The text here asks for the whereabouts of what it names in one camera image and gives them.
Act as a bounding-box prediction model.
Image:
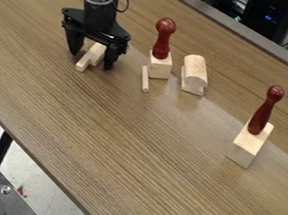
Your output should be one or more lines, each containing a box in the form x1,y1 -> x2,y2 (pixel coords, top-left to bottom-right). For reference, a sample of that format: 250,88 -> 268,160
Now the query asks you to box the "rounded wooden block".
176,52 -> 214,98

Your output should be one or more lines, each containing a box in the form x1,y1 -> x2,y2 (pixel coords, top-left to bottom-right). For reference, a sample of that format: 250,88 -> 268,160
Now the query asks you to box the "flat wooden block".
73,39 -> 109,76

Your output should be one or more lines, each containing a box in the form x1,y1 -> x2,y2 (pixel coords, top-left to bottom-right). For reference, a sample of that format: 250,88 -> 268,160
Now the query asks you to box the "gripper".
52,0 -> 137,74

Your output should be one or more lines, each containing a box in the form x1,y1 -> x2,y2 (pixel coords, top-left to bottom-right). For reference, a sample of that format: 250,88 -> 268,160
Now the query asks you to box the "tall wooden block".
223,116 -> 277,173

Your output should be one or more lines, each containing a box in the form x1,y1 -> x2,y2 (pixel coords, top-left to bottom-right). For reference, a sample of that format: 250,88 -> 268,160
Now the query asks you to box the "red wooden pin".
245,81 -> 287,140
149,15 -> 180,62

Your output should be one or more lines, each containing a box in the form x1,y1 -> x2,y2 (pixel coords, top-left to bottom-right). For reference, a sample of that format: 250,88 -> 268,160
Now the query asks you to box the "thin wooden stick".
136,64 -> 155,94

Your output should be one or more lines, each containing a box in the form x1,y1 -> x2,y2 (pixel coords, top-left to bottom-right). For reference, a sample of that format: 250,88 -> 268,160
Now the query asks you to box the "black computer tower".
238,0 -> 288,47

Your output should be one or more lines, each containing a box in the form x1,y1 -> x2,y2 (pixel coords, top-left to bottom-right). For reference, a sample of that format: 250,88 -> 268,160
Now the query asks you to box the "wooden cube block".
145,49 -> 177,82

